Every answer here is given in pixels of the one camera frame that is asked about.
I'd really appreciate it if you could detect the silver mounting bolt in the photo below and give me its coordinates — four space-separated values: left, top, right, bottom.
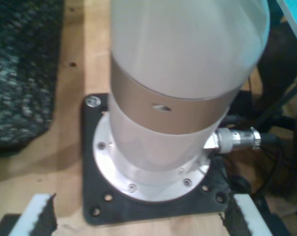
85 96 101 108

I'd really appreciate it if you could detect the black square mounting plate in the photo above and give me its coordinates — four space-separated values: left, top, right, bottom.
82 92 231 226

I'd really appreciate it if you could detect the black cable silver connector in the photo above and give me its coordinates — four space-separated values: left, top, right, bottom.
203 126 286 154

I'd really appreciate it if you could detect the black bubble mat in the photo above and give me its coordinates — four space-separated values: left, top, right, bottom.
0 0 63 158

